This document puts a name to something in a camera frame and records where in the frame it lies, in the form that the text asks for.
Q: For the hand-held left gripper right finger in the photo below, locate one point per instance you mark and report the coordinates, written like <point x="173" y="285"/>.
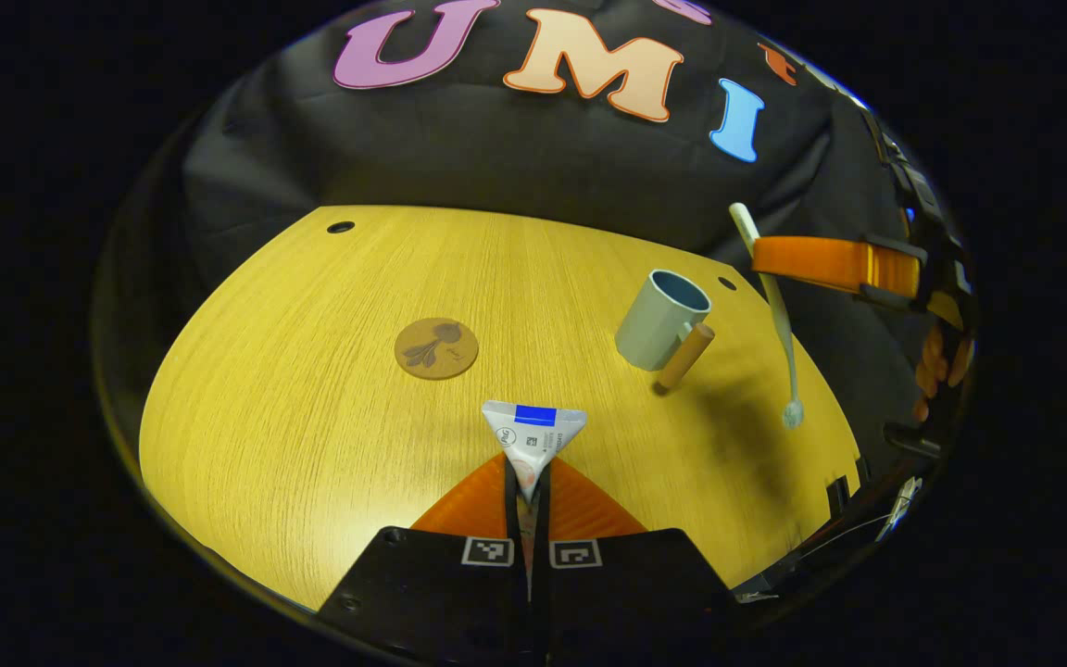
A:
<point x="545" y="528"/>

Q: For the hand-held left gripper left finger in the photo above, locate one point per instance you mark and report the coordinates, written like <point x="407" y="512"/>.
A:
<point x="512" y="519"/>

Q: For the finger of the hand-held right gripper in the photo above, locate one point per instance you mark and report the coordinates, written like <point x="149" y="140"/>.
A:
<point x="821" y="259"/>
<point x="946" y="310"/>

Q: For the white toothpaste tube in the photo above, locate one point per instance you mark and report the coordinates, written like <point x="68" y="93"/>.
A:
<point x="533" y="440"/>

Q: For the pale green toothbrush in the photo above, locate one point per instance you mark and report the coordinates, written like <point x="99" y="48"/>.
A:
<point x="782" y="343"/>

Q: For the round cork coaster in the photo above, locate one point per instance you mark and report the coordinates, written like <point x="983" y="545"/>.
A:
<point x="436" y="348"/>

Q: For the black backdrop cloth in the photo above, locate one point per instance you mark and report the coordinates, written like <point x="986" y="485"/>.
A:
<point x="496" y="157"/>

